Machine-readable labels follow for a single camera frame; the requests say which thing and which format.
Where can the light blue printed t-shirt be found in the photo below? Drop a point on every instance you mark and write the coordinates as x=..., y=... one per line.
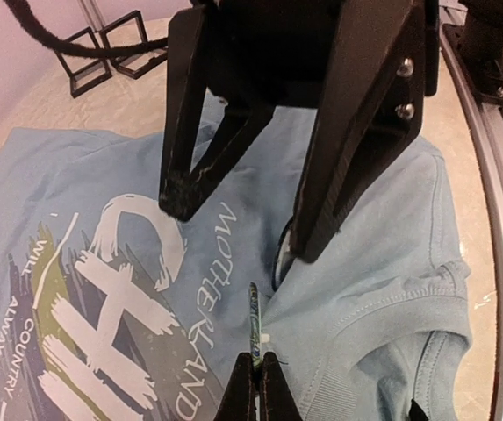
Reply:
x=112, y=310

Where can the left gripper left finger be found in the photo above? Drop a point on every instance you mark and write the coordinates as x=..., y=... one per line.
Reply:
x=238, y=401

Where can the black display box left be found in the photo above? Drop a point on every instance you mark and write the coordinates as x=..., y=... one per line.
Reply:
x=84, y=74

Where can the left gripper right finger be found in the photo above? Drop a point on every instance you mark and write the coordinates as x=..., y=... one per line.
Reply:
x=276, y=402

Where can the silver round brooch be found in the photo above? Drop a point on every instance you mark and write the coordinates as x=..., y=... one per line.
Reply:
x=255, y=323

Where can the blue round brooch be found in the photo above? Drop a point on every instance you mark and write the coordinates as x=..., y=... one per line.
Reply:
x=284, y=257

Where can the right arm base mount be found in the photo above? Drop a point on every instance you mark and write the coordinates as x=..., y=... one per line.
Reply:
x=478, y=47

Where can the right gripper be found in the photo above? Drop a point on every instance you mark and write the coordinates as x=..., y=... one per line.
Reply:
x=299, y=48

